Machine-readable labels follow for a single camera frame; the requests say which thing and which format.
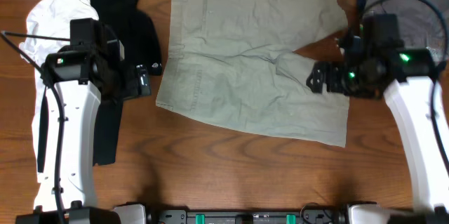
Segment khaki green shorts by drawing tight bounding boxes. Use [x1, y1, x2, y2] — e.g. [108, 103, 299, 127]
[156, 0, 349, 147]

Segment grey folded garment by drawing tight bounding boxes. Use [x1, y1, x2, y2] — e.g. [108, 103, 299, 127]
[367, 0, 448, 62]

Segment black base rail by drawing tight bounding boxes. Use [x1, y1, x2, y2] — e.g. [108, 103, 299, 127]
[112, 201, 390, 224]

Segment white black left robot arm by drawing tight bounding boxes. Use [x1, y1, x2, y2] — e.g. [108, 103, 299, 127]
[15, 18, 151, 223]

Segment white garment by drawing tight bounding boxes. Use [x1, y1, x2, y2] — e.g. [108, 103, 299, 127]
[18, 0, 100, 184]

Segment black shirt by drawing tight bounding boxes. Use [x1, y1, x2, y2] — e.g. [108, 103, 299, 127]
[36, 0, 163, 174]

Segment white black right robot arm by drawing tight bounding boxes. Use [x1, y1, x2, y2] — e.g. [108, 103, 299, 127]
[306, 14, 448, 223]

